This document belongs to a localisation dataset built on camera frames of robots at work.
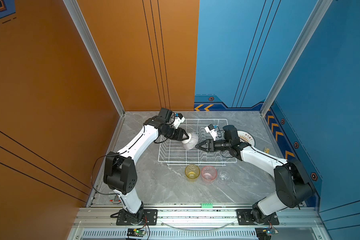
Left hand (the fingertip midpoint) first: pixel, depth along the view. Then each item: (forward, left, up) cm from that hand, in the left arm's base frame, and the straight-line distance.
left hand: (185, 135), depth 84 cm
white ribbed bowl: (-5, -3, 0) cm, 6 cm away
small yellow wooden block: (+1, -53, -16) cm, 56 cm away
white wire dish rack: (-1, +8, -17) cm, 19 cm away
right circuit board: (-43, -38, -18) cm, 60 cm away
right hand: (-7, -7, -1) cm, 10 cm away
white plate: (+11, -41, -15) cm, 45 cm away
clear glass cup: (-16, -23, -17) cm, 33 cm away
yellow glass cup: (-15, -4, -16) cm, 22 cm away
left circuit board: (-44, +23, -20) cm, 53 cm away
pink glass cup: (-15, -14, -17) cm, 27 cm away
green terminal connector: (-32, -12, -18) cm, 39 cm away
